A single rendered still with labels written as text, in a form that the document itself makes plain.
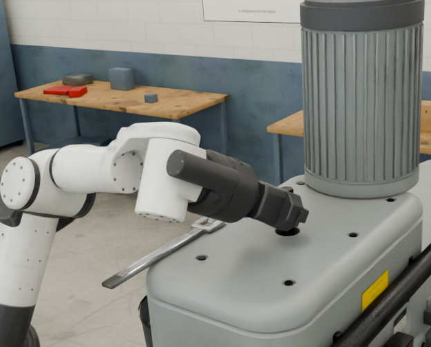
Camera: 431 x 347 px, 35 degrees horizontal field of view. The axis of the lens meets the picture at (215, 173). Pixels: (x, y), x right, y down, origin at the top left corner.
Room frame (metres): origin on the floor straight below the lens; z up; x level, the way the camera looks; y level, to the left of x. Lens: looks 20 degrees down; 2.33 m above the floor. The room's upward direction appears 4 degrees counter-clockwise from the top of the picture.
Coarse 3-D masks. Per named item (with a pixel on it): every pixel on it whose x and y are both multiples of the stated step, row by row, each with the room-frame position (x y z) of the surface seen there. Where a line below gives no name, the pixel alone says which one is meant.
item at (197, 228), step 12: (192, 228) 0.97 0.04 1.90; (204, 228) 0.97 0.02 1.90; (216, 228) 0.97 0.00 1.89; (180, 240) 0.93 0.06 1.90; (156, 252) 0.89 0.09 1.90; (168, 252) 0.90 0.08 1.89; (132, 264) 0.86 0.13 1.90; (144, 264) 0.86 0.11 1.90; (120, 276) 0.83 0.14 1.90; (132, 276) 0.84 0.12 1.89
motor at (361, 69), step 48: (336, 0) 1.10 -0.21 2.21; (384, 0) 1.05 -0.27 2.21; (336, 48) 1.07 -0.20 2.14; (384, 48) 1.05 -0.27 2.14; (336, 96) 1.07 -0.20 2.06; (384, 96) 1.05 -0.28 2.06; (336, 144) 1.07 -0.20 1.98; (384, 144) 1.05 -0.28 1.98; (336, 192) 1.06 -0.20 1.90; (384, 192) 1.05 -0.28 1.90
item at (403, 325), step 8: (408, 304) 1.02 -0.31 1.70; (400, 312) 0.99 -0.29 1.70; (408, 312) 1.02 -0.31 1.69; (392, 320) 0.97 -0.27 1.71; (400, 320) 0.99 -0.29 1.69; (408, 320) 1.02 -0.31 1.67; (384, 328) 0.94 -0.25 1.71; (392, 328) 0.97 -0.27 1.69; (400, 328) 0.99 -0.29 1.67; (408, 328) 1.02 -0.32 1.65; (376, 336) 0.92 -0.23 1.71; (384, 336) 0.94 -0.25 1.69; (392, 336) 0.97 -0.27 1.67; (376, 344) 0.92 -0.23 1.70; (384, 344) 0.94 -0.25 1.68
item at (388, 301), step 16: (416, 272) 0.94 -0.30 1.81; (400, 288) 0.90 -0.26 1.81; (416, 288) 0.92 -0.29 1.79; (384, 304) 0.86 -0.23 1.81; (400, 304) 0.88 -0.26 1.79; (368, 320) 0.82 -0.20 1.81; (384, 320) 0.83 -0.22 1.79; (336, 336) 0.79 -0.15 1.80; (352, 336) 0.78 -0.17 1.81; (368, 336) 0.80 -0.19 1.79
